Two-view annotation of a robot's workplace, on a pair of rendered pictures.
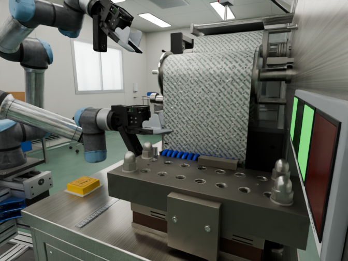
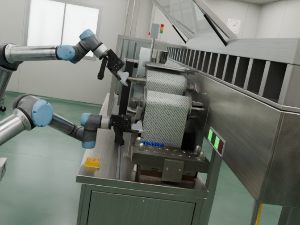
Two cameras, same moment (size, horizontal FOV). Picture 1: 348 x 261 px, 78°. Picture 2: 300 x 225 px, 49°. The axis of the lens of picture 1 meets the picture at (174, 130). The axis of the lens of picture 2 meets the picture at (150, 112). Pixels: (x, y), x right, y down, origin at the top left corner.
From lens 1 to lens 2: 132 cm
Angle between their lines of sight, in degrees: 30
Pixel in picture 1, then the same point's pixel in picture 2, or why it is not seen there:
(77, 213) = (108, 174)
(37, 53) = not seen: hidden behind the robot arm
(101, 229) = (128, 178)
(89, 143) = (91, 136)
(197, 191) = (175, 157)
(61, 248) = (105, 191)
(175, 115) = (149, 123)
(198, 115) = (161, 124)
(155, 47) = not seen: outside the picture
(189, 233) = (172, 173)
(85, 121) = (91, 122)
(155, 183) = (157, 155)
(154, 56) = not seen: outside the picture
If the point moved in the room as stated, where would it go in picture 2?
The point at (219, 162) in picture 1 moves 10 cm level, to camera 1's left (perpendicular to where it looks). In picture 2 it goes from (173, 147) to (158, 147)
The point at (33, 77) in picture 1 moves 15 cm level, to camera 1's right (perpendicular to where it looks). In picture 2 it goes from (7, 76) to (35, 78)
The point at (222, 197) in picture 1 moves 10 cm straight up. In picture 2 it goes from (184, 159) to (188, 140)
